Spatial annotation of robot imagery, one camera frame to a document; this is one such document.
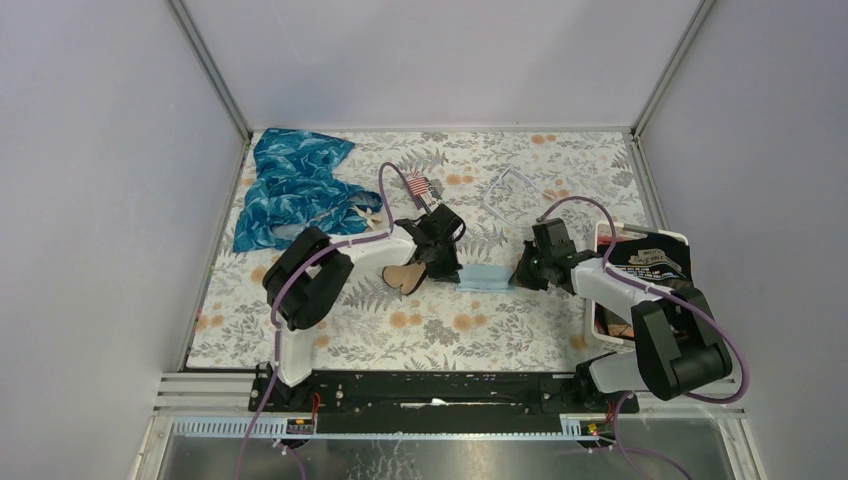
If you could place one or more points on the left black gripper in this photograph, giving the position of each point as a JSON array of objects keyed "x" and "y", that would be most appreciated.
[{"x": 447, "y": 271}]

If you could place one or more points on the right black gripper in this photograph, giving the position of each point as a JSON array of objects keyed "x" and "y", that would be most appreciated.
[{"x": 521, "y": 277}]

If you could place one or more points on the large light blue cloth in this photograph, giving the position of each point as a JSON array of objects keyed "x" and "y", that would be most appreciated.
[{"x": 485, "y": 279}]

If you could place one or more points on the black glasses case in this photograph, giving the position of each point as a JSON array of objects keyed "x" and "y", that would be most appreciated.
[{"x": 406, "y": 279}]

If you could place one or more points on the flag pattern glasses case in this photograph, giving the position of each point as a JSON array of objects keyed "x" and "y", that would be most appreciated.
[{"x": 426, "y": 190}]

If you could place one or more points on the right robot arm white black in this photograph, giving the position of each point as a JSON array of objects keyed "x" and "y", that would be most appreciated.
[{"x": 677, "y": 349}]

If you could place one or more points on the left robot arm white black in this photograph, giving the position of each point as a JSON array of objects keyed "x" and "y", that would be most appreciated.
[{"x": 304, "y": 283}]

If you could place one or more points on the white storage bin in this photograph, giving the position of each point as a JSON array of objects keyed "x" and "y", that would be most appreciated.
[{"x": 601, "y": 328}]

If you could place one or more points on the blue patterned fabric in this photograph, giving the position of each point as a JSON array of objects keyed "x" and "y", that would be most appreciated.
[{"x": 295, "y": 188}]

